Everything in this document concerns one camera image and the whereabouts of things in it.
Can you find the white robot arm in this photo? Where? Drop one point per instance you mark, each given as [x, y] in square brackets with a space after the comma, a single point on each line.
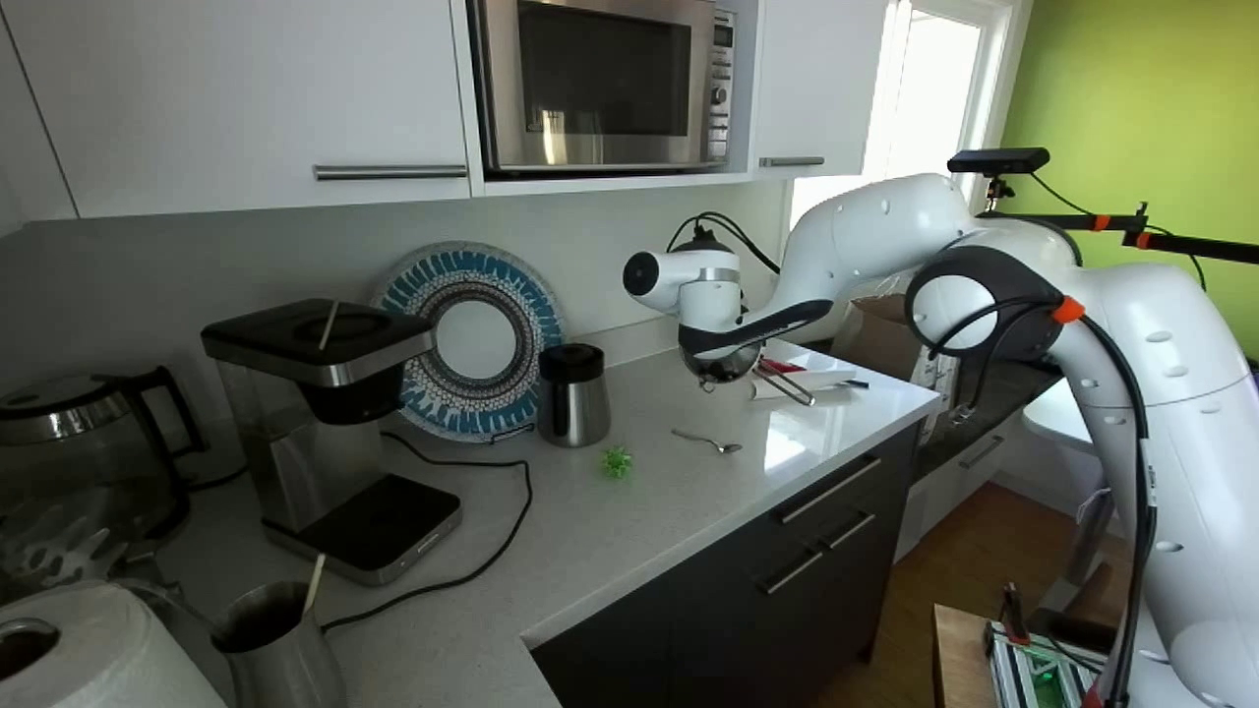
[1153, 371]

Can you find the steel cup with stick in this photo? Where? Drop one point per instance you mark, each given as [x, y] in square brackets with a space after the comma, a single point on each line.
[275, 648]

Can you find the green plastic utensil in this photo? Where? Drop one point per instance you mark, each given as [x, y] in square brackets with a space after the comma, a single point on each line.
[617, 461]

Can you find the black camera on stand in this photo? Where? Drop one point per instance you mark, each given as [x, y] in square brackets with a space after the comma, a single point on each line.
[996, 164]

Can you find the dark lower cabinet drawers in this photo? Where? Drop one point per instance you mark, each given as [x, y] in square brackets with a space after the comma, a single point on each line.
[759, 619]

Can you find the black silver coffee maker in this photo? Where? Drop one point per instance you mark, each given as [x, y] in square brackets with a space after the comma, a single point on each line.
[309, 390]

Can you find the silver steel pot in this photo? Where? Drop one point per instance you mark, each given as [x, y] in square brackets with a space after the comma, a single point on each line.
[717, 357]

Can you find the stainless steel microwave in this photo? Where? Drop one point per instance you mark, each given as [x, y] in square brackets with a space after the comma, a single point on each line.
[604, 86]

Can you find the white upper cabinet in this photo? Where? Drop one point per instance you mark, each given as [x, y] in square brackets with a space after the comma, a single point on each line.
[247, 103]

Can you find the blue white decorative plate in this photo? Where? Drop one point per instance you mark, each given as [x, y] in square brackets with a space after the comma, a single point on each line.
[488, 320]

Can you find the red black lighter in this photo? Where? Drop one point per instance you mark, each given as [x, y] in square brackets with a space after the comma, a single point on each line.
[780, 367]

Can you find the silver metal spoon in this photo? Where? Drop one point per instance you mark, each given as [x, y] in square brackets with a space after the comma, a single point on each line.
[710, 443]

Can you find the black steel canister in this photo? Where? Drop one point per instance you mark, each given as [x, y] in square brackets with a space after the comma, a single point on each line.
[571, 395]

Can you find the white paper towel roll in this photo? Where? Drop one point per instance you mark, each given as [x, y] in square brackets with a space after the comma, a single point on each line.
[98, 648]

